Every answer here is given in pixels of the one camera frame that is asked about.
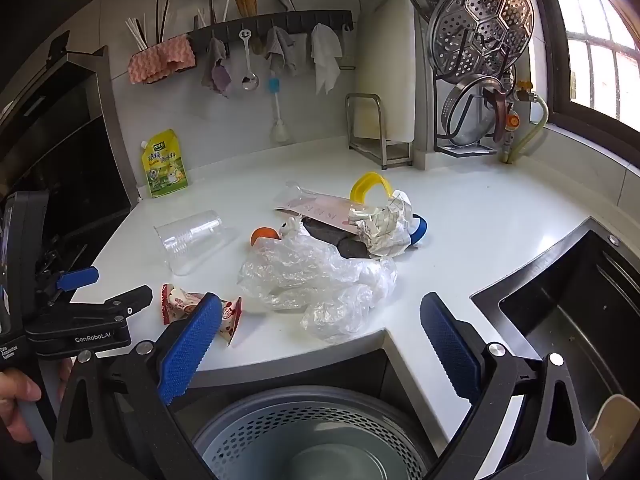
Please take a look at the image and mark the yellow ring lid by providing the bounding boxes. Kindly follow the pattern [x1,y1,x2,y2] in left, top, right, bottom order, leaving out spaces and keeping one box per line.
[349,171,396,207]

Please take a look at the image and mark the clear plastic cup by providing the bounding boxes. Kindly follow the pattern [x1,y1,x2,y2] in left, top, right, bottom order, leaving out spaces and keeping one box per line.
[153,210,223,277]

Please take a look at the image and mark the window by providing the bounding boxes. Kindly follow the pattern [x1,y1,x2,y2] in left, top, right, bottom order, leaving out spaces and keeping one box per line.
[525,0,640,133]

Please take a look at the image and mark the black chopsticks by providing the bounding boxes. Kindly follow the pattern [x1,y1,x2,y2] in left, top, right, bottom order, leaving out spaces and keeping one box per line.
[155,0,172,43]

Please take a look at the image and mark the metal cutting board holder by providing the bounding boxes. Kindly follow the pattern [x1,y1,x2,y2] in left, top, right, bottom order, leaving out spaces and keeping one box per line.
[345,92,413,170]

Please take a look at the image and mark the hanging metal spoon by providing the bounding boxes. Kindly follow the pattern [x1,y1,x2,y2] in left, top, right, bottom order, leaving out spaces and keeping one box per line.
[239,30,260,92]

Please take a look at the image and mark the white chopsticks bundle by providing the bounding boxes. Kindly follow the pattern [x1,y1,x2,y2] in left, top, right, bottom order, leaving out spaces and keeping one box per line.
[125,17,148,53]

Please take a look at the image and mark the blue-grey perforated bin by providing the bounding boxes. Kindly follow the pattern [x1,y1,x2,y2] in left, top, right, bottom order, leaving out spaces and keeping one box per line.
[192,385,441,480]

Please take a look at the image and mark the red white snack wrapper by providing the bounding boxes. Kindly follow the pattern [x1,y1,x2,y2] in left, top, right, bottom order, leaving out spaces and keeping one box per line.
[160,283,243,347]

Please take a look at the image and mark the yellow green spout pouch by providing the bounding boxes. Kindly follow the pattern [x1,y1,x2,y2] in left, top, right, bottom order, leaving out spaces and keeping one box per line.
[140,128,190,199]

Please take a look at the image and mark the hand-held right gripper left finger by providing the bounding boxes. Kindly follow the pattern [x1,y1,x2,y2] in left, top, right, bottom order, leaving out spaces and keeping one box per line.
[52,292,223,480]

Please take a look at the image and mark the yellowish gas hose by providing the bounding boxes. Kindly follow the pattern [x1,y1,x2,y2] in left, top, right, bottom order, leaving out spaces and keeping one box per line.
[501,95,551,165]

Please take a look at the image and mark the person's left hand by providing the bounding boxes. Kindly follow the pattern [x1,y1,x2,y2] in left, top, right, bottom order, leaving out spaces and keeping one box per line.
[0,367,43,443]

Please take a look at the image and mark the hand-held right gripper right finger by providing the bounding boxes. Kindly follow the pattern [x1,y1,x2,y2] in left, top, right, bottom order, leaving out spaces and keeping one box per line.
[420,292,606,480]

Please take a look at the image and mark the glass pot lid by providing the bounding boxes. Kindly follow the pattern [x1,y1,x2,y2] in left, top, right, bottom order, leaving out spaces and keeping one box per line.
[442,75,516,146]

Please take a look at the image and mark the dark grey wall rack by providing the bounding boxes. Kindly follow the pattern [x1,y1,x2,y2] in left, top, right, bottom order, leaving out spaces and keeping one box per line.
[187,10,353,47]

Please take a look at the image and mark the crumpled white paper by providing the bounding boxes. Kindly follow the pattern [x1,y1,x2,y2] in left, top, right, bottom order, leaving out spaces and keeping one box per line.
[347,190,416,258]

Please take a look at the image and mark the blue white bottle brush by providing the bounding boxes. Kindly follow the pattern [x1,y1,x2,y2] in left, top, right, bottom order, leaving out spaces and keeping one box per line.
[267,77,291,143]

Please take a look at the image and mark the white cutting board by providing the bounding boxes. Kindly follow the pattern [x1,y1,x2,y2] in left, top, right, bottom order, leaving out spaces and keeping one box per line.
[352,0,418,143]

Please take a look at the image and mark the dark grey cloth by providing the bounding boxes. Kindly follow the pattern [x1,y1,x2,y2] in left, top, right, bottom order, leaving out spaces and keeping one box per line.
[302,215,396,261]

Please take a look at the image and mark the blue bottle cap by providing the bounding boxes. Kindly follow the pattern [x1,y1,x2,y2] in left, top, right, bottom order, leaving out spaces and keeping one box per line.
[407,212,430,249]

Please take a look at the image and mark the crumpled clear plastic bag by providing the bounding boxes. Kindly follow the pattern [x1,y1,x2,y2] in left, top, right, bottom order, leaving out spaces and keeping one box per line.
[237,232,398,343]

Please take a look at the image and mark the clear package with pink card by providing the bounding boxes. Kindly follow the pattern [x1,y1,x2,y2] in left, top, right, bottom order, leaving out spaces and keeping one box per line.
[274,180,361,233]

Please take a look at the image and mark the white rag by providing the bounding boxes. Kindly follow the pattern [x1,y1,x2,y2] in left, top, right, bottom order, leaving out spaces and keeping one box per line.
[310,23,345,96]

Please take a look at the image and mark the purple cloth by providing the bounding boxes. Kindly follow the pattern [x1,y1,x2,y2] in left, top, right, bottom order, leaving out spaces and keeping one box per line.
[211,62,234,98]

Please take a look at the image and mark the dark steel sink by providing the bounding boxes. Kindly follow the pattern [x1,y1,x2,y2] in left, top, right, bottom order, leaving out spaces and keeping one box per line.
[470,217,640,461]

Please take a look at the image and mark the beige plastic object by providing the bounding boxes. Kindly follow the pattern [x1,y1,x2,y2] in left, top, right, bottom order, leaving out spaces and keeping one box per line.
[582,394,628,468]

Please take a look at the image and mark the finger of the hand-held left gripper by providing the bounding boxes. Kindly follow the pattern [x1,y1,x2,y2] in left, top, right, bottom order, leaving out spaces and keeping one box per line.
[37,266,100,306]
[67,285,153,331]

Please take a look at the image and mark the pink sponge cloth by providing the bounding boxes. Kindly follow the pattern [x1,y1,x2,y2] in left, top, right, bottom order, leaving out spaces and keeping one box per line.
[127,35,197,86]

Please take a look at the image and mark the grey rag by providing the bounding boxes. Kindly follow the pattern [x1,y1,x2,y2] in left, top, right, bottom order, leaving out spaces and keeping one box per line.
[201,36,226,88]
[264,27,298,77]

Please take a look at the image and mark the small orange lid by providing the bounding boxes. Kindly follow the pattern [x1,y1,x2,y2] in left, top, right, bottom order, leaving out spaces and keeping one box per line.
[250,227,281,249]

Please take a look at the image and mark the perforated steel steamer plate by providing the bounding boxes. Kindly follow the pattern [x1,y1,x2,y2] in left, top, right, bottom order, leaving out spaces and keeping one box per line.
[427,0,535,83]

